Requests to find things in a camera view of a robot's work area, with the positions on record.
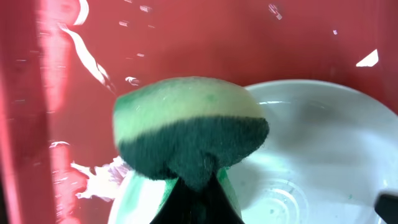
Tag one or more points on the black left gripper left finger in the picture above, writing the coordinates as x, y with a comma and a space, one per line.
180, 207

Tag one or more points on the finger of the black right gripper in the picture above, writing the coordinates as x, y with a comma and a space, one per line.
386, 207

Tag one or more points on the green yellow sponge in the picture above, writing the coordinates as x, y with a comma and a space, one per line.
182, 128

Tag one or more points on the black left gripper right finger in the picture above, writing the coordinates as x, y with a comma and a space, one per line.
216, 207

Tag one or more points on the red plastic tray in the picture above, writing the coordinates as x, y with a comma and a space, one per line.
63, 63

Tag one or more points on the white plate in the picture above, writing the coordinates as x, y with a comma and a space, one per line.
330, 152

